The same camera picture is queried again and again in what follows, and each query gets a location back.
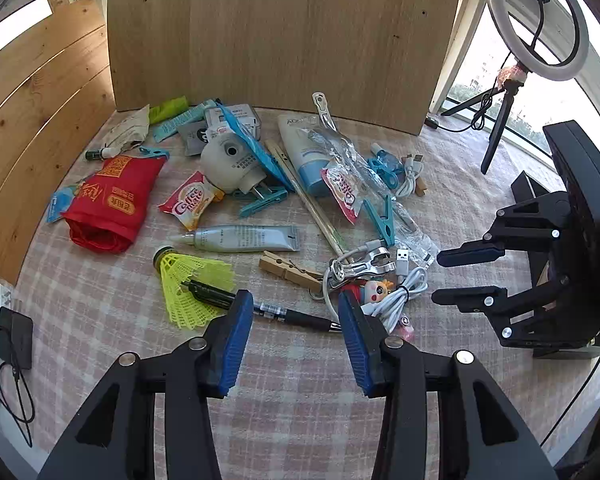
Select white ring light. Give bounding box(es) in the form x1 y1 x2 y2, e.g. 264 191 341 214
485 0 591 83

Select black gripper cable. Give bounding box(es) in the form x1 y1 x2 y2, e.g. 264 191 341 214
540 320 600 448

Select pink keychain tag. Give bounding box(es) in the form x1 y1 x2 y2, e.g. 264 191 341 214
392 315 416 341

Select green packet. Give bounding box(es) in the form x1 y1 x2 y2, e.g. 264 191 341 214
149 95 190 126

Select large wooden clothespin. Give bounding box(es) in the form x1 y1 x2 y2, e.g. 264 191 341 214
259 251 326 293

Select wrapped wooden chopsticks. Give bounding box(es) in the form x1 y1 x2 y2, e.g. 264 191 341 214
265 140 346 256

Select black pen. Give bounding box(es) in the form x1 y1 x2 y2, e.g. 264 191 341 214
180 280 342 333

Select cartoon toy keychain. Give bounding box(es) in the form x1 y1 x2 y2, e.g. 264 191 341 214
310 280 396 313

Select orange white creamer sachet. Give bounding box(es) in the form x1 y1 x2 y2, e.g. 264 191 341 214
157 170 226 233

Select clear plastic wrapper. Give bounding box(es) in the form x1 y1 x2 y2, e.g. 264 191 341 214
307 127 438 266

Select silver tube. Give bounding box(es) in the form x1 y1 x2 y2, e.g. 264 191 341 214
169 224 302 253

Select yellow shuttlecock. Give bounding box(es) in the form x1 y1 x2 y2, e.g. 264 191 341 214
153 246 237 331

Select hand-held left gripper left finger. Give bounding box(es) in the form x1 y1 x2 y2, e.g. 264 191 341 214
37 289 255 480

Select black adapter cable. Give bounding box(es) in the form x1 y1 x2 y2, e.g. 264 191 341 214
0 360 36 448

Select white medicine box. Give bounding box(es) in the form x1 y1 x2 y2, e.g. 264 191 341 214
202 102 263 141

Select red white snack sachet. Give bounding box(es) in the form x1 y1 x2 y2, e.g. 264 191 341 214
321 157 363 226

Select pink plaid cloth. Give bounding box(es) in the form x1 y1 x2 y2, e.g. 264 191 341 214
10 105 600 480

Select white round plug device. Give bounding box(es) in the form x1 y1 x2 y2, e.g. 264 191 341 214
200 132 266 196

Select white blue cleanser tube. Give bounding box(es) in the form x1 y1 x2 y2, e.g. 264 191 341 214
277 112 338 198

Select wooden slat panel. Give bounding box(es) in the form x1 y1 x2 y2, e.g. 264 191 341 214
0 0 118 286

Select black tripod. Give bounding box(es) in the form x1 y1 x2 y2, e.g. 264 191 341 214
440 60 528 176

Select red printed bag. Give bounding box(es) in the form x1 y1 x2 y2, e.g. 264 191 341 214
60 155 168 254

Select black storage box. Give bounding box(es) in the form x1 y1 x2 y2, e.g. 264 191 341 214
510 170 600 361

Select grey sachet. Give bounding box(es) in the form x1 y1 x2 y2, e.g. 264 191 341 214
177 122 211 157

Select small green capped bottle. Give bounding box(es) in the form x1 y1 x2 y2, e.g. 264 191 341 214
85 145 131 162

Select metal kitchen tool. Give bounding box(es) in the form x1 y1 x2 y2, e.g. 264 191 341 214
312 92 341 133

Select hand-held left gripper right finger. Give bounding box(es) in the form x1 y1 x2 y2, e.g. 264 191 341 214
337 290 561 480

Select crumpled white wrapper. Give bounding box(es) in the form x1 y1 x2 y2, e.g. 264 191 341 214
102 105 151 153

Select black ring light cable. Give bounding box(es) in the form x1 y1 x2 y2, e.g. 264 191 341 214
437 52 513 133

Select white usb cable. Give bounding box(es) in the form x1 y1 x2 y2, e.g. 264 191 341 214
370 245 431 333

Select small blue bottle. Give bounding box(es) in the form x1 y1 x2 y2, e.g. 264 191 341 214
370 142 406 188

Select white charging cable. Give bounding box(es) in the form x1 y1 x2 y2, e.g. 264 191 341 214
395 152 428 198

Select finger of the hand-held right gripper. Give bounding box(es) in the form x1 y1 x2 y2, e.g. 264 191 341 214
436 192 571 268
431 275 583 348

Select teal strip packet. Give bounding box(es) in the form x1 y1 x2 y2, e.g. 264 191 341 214
152 100 216 143

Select light wooden board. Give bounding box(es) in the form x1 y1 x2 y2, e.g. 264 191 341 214
105 0 468 136

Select black power adapter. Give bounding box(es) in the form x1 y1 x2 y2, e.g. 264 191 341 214
0 307 33 371

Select silver metal clip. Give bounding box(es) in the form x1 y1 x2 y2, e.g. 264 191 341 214
327 240 398 291

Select crumpled printed packet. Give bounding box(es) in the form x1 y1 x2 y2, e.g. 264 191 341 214
500 65 528 88

